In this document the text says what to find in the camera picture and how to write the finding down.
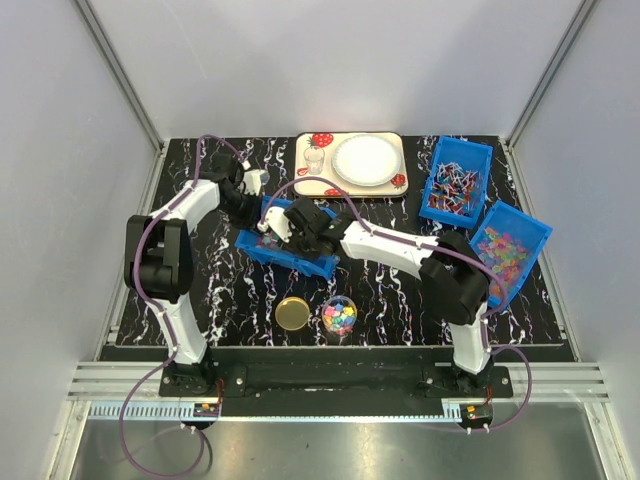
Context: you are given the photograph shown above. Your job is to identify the blue bin of star candies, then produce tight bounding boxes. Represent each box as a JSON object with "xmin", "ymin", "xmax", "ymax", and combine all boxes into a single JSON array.
[{"xmin": 233, "ymin": 194, "xmax": 342, "ymax": 281}]

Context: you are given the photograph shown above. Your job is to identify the scooped star candies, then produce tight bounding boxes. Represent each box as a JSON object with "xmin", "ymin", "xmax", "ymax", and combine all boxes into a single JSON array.
[{"xmin": 323, "ymin": 299, "xmax": 356, "ymax": 335}]

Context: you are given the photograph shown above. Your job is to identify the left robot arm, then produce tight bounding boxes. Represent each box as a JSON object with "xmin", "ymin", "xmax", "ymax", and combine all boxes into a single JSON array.
[{"xmin": 124, "ymin": 157, "xmax": 269, "ymax": 396}]

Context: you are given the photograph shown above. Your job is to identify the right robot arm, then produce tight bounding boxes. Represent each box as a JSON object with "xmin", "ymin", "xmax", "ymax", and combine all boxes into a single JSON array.
[{"xmin": 265, "ymin": 198, "xmax": 490, "ymax": 397}]

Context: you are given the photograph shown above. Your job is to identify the blue bin of gummy candies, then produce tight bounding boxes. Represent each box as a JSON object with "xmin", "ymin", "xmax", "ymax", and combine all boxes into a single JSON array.
[{"xmin": 471, "ymin": 201, "xmax": 553, "ymax": 310}]

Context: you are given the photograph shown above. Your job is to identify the clear drinking glass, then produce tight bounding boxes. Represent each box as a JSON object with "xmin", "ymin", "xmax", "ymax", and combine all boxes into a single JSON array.
[{"xmin": 303, "ymin": 146, "xmax": 325, "ymax": 176}]

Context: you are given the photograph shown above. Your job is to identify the strawberry pattern tray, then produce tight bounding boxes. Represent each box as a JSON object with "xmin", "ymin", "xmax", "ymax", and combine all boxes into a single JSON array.
[{"xmin": 292, "ymin": 132, "xmax": 409, "ymax": 198}]

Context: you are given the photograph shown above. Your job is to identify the gold jar lid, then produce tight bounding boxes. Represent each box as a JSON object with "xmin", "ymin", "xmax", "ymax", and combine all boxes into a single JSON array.
[{"xmin": 275, "ymin": 296, "xmax": 311, "ymax": 331}]

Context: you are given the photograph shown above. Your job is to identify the white plate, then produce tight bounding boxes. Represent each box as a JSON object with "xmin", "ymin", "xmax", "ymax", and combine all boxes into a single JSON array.
[{"xmin": 332, "ymin": 134, "xmax": 403, "ymax": 187}]

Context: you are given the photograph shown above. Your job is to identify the clear plastic jar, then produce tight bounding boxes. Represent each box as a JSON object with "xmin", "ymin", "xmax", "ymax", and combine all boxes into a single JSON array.
[{"xmin": 321, "ymin": 295, "xmax": 359, "ymax": 346}]

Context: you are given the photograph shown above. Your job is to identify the blue bin of lollipops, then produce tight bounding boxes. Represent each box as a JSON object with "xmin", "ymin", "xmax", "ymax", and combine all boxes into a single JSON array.
[{"xmin": 419, "ymin": 136, "xmax": 493, "ymax": 229}]

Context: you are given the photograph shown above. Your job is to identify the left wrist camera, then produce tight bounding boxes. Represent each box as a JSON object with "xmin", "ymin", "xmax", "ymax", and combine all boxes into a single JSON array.
[{"xmin": 243, "ymin": 169, "xmax": 270, "ymax": 195}]

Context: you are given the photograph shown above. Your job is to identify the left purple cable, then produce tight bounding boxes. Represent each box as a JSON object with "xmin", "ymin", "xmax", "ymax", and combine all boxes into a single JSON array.
[{"xmin": 117, "ymin": 133, "xmax": 251, "ymax": 475}]

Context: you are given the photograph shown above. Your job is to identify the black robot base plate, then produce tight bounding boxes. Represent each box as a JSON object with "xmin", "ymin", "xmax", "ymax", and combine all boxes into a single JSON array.
[{"xmin": 159, "ymin": 346, "xmax": 513, "ymax": 400}]

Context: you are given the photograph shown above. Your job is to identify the aluminium front rail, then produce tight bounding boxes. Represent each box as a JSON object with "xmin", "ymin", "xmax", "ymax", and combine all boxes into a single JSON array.
[{"xmin": 68, "ymin": 362, "xmax": 609, "ymax": 423}]

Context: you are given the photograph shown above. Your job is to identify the aluminium corner post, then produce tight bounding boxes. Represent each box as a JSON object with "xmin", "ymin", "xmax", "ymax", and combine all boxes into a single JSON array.
[
  {"xmin": 505, "ymin": 0, "xmax": 600, "ymax": 148},
  {"xmin": 71, "ymin": 0, "xmax": 164, "ymax": 151}
]

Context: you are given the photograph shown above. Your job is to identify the right aluminium corner post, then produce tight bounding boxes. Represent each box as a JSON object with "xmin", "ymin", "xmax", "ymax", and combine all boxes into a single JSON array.
[{"xmin": 505, "ymin": 0, "xmax": 600, "ymax": 148}]

